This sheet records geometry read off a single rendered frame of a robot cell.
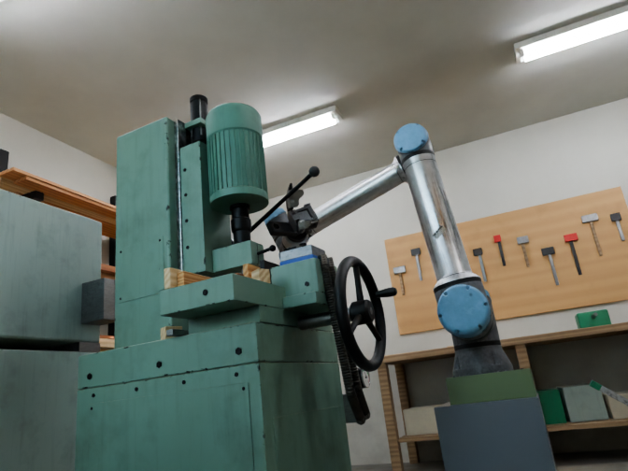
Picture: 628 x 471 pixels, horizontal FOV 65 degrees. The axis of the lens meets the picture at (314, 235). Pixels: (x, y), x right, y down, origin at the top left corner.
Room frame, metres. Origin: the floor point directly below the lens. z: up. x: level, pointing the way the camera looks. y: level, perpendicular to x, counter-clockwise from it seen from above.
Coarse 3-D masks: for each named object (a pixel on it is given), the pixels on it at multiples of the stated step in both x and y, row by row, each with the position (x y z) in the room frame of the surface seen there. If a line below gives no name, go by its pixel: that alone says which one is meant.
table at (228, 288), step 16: (176, 288) 1.11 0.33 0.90; (192, 288) 1.09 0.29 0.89; (208, 288) 1.07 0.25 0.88; (224, 288) 1.05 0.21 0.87; (240, 288) 1.07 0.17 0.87; (256, 288) 1.13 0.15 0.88; (272, 288) 1.19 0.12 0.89; (160, 304) 1.13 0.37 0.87; (176, 304) 1.11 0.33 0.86; (192, 304) 1.09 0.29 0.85; (208, 304) 1.07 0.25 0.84; (224, 304) 1.08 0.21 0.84; (240, 304) 1.10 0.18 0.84; (256, 304) 1.13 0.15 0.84; (272, 304) 1.19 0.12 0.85; (288, 304) 1.23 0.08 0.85; (304, 304) 1.21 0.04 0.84; (320, 304) 1.22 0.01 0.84
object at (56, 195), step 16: (0, 160) 2.86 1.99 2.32; (0, 176) 2.53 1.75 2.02; (16, 176) 2.56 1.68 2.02; (32, 176) 2.59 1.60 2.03; (16, 192) 2.75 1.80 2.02; (32, 192) 2.73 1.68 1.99; (48, 192) 2.77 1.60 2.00; (64, 192) 2.81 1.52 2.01; (64, 208) 3.05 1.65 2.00; (80, 208) 3.08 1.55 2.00; (96, 208) 3.11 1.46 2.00; (112, 208) 3.18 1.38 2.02; (112, 224) 3.43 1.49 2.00; (112, 240) 3.79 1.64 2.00; (112, 256) 3.79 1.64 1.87; (112, 272) 3.16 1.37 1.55; (112, 336) 3.25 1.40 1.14
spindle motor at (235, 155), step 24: (216, 120) 1.30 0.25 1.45; (240, 120) 1.30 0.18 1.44; (216, 144) 1.31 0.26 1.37; (240, 144) 1.30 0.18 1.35; (216, 168) 1.31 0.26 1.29; (240, 168) 1.30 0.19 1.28; (264, 168) 1.37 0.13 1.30; (216, 192) 1.31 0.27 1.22; (240, 192) 1.30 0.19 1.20; (264, 192) 1.35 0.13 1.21
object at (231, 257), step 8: (248, 240) 1.33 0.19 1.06; (224, 248) 1.37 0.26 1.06; (232, 248) 1.36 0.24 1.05; (240, 248) 1.34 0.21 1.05; (248, 248) 1.33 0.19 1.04; (256, 248) 1.36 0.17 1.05; (216, 256) 1.38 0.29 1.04; (224, 256) 1.37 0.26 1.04; (232, 256) 1.36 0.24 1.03; (240, 256) 1.34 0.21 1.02; (248, 256) 1.33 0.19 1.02; (256, 256) 1.35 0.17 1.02; (216, 264) 1.38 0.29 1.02; (224, 264) 1.37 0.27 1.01; (232, 264) 1.36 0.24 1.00; (240, 264) 1.35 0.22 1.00; (256, 264) 1.36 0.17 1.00; (216, 272) 1.38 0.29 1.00; (224, 272) 1.39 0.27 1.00; (232, 272) 1.40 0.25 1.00; (240, 272) 1.42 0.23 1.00
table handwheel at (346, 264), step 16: (352, 256) 1.21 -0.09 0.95; (336, 272) 1.14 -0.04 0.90; (368, 272) 1.29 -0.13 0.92; (336, 288) 1.12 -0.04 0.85; (368, 288) 1.32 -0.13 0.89; (336, 304) 1.11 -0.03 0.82; (352, 304) 1.23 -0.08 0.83; (368, 304) 1.22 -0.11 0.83; (304, 320) 1.29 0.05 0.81; (320, 320) 1.27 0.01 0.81; (352, 320) 1.23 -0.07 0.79; (368, 320) 1.22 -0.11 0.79; (384, 320) 1.35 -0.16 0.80; (352, 336) 1.13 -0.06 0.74; (384, 336) 1.34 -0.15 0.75; (352, 352) 1.15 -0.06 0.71; (384, 352) 1.31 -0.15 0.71; (368, 368) 1.21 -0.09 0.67
